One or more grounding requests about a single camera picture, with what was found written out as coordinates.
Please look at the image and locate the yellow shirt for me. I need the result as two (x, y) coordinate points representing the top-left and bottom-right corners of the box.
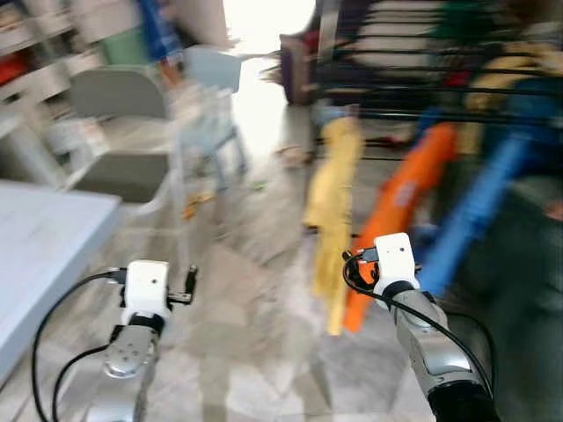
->
(303, 117), (363, 335)

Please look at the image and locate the orange shirt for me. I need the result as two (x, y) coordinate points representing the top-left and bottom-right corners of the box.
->
(343, 123), (458, 333)

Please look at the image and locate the blue shirt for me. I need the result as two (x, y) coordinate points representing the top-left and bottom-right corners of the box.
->
(418, 132), (537, 295)

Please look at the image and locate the white folding table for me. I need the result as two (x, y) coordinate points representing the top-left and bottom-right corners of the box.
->
(0, 180), (124, 388)

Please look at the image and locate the green leather sofa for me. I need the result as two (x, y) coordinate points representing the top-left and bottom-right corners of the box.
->
(440, 167), (563, 422)

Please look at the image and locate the black metal drying rack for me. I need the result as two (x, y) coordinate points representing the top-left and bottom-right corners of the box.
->
(312, 0), (563, 168)

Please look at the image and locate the grey white folding chair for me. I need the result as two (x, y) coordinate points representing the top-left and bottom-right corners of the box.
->
(53, 69), (190, 221)

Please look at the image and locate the light blue kid chair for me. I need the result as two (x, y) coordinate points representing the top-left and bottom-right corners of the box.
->
(176, 46), (252, 186)

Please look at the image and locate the purple armchair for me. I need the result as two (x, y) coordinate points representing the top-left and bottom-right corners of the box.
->
(280, 31), (318, 106)

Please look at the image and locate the green storage box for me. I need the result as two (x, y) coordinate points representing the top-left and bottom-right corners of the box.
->
(101, 31), (155, 67)

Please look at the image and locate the hanging blue cloth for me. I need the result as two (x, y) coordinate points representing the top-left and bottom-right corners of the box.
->
(141, 0), (186, 62)

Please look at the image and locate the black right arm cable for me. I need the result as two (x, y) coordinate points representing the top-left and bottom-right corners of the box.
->
(341, 251), (495, 401)

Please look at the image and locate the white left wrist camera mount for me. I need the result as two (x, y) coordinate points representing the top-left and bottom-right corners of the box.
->
(123, 260), (171, 322)

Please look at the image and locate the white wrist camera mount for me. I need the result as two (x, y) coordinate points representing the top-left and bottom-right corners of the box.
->
(372, 232), (419, 295)
(123, 260), (171, 322)

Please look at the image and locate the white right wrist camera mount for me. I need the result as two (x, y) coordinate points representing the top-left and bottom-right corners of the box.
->
(372, 232), (419, 295)

